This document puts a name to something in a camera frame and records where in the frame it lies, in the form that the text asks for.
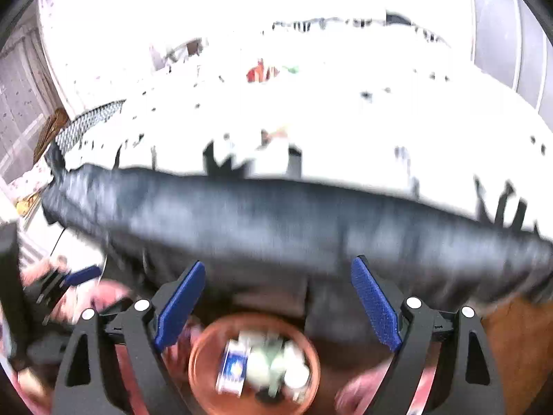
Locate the grey wardrobe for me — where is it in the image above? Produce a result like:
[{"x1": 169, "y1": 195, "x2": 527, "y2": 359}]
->
[{"x1": 474, "y1": 0, "x2": 552, "y2": 126}]

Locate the black white logo blanket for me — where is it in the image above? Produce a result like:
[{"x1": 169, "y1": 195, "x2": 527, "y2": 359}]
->
[{"x1": 56, "y1": 18, "x2": 552, "y2": 238}]

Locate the red black hair accessory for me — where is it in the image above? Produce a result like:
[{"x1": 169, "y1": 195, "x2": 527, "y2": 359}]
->
[{"x1": 246, "y1": 59, "x2": 280, "y2": 83}]

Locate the white round jar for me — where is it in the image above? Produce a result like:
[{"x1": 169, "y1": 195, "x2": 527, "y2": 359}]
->
[{"x1": 283, "y1": 342, "x2": 310, "y2": 391}]

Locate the dark grey plush blanket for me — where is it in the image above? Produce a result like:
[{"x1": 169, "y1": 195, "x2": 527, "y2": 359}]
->
[{"x1": 42, "y1": 145, "x2": 552, "y2": 342}]

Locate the green crumpled tissue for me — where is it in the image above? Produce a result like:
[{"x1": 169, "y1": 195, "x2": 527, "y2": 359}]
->
[{"x1": 246, "y1": 333, "x2": 292, "y2": 400}]

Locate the orange lighter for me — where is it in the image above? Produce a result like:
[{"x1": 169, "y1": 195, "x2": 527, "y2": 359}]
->
[{"x1": 261, "y1": 129, "x2": 288, "y2": 147}]

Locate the person's left hand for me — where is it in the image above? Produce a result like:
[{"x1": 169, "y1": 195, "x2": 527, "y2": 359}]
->
[{"x1": 21, "y1": 256, "x2": 132, "y2": 324}]

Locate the pink patterned pajama leg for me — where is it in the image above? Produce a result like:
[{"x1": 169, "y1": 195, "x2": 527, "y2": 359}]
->
[{"x1": 8, "y1": 324, "x2": 436, "y2": 415}]

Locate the blue white medicine box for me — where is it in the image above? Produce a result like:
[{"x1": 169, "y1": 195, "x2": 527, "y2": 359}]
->
[{"x1": 216, "y1": 339, "x2": 250, "y2": 396}]

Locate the orange plastic trash bin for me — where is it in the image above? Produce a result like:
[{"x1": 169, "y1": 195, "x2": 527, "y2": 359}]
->
[{"x1": 188, "y1": 313, "x2": 320, "y2": 414}]

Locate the wooden chair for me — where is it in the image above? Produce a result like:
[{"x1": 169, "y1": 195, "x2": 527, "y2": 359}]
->
[{"x1": 33, "y1": 108, "x2": 69, "y2": 164}]

